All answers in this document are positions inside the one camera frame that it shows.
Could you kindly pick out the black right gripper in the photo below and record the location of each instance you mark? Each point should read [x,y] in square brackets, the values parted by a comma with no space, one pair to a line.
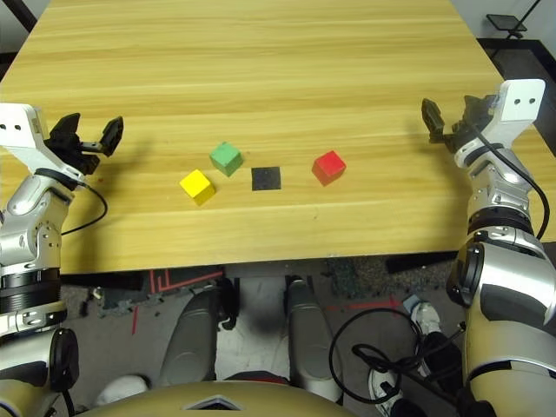
[462,134]

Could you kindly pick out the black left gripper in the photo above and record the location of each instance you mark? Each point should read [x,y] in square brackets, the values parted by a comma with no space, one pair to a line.
[76,158]

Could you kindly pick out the yellow wooden block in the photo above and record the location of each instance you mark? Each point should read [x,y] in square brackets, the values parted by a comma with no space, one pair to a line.
[197,184]

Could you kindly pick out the red wooden block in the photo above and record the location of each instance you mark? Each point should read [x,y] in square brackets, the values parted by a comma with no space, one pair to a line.
[328,167]

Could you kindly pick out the green wooden block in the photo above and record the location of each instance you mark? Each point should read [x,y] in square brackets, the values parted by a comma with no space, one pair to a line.
[226,157]

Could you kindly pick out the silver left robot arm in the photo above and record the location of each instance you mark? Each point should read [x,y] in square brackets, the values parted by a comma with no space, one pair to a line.
[26,243]

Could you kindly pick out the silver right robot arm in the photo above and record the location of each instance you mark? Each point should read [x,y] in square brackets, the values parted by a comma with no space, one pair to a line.
[499,282]

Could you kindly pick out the black stand with flat base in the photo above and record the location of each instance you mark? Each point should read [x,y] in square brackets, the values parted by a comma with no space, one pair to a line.
[506,22]

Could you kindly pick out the black diagonal bar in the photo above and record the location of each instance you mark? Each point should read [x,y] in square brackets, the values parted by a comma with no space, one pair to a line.
[19,13]

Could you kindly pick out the black table foot bar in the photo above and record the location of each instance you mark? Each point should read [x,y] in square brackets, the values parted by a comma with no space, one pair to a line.
[417,261]

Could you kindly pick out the black red-lined floor mat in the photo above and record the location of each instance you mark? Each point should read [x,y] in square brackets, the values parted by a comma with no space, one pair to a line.
[182,280]

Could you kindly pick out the black square marker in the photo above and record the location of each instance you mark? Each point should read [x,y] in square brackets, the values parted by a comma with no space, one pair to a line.
[266,178]

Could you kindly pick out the small grey floor box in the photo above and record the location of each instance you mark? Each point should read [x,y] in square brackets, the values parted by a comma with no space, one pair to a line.
[411,302]

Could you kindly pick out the red floor tape strip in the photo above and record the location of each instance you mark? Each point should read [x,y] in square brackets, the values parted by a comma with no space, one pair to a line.
[135,320]

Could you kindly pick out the white bystander shoe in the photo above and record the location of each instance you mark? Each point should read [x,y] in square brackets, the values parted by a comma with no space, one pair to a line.
[426,319]
[384,391]

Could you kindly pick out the grey robot left leg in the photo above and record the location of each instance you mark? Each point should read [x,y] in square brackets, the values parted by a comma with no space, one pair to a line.
[191,339]

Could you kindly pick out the grey robot leg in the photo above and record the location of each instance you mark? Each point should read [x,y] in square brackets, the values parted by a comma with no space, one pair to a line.
[310,343]
[191,339]

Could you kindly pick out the white rounded floor object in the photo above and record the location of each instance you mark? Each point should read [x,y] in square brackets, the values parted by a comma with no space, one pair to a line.
[123,391]

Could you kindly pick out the grey robot right leg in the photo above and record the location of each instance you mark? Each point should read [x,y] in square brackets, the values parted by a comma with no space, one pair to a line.
[310,343]

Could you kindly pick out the beige robot torso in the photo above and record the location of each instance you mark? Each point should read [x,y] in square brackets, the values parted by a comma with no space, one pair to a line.
[208,399]

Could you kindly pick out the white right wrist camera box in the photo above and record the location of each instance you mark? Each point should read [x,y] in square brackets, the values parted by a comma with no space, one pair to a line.
[521,100]

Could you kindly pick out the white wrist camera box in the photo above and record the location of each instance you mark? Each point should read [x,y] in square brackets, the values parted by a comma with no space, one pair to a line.
[17,126]
[521,100]

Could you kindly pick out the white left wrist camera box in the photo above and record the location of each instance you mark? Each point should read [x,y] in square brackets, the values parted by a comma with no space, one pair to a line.
[17,126]

